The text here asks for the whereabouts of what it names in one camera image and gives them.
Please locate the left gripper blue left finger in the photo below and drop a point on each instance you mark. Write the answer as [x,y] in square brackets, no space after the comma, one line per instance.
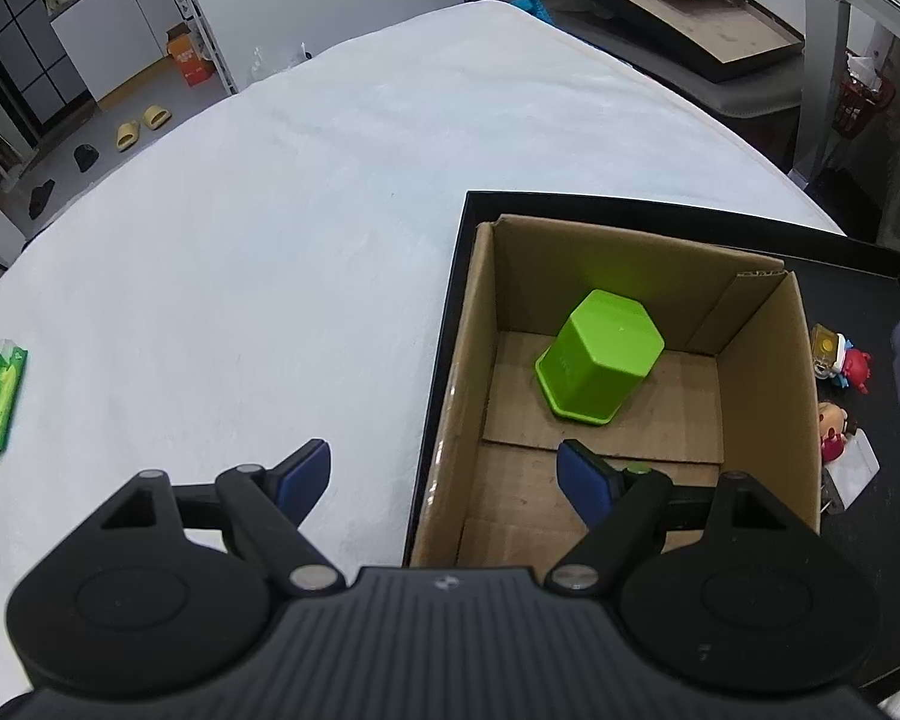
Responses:
[259,512]

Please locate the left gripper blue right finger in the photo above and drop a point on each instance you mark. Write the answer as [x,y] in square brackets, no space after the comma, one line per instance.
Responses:
[628,514]

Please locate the green hexagonal container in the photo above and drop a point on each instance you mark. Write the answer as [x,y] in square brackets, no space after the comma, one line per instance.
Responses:
[604,351]

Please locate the brown cardboard box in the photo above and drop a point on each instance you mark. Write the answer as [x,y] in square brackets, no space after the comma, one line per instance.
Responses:
[732,390]

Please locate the white usb charger plug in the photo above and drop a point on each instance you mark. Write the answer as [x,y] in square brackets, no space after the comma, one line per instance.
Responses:
[845,478]

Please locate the brown-haired red figurine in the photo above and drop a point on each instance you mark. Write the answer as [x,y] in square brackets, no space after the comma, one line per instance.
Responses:
[836,428]

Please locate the white fluffy table cloth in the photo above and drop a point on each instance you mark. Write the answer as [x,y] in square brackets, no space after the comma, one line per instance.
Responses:
[274,269]

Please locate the yellow slipper pair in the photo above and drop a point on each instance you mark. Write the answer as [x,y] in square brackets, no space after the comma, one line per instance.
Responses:
[153,118]

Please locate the orange cardboard box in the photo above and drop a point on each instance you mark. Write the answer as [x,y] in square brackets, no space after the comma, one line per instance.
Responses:
[183,47]

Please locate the red wicker basket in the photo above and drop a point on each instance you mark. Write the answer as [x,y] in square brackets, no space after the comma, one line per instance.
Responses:
[864,91]

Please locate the black framed cork board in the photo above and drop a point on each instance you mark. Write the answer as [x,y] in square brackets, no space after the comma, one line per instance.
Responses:
[719,39]

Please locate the grey glass-top desk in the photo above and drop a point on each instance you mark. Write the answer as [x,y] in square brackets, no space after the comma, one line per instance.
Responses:
[836,30]

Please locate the red crab keychain toy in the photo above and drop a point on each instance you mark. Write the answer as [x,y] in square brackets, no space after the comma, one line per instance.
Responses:
[836,358]

